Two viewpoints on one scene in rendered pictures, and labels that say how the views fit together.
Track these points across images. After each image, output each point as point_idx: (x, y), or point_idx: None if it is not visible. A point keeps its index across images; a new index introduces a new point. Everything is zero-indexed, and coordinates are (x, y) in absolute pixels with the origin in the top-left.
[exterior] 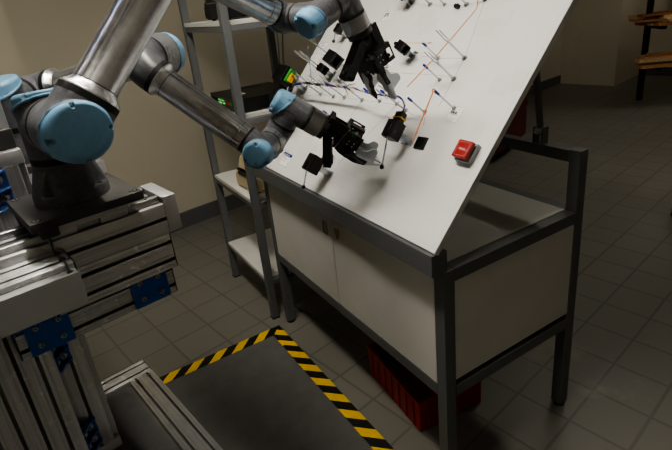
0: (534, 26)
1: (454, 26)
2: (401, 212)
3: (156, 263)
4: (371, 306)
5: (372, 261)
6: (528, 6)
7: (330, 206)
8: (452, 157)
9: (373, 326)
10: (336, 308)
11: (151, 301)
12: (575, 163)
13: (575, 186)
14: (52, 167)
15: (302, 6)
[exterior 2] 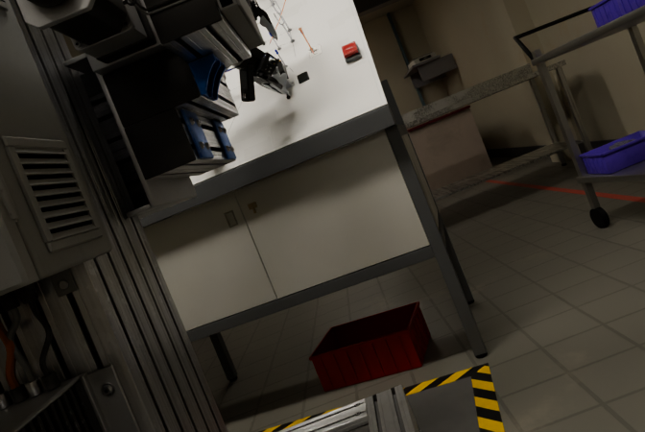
0: None
1: (259, 25)
2: (330, 111)
3: (230, 101)
4: (325, 249)
5: (312, 192)
6: None
7: (246, 167)
8: (341, 64)
9: (335, 271)
10: (274, 311)
11: (231, 156)
12: (386, 89)
13: (394, 106)
14: None
15: None
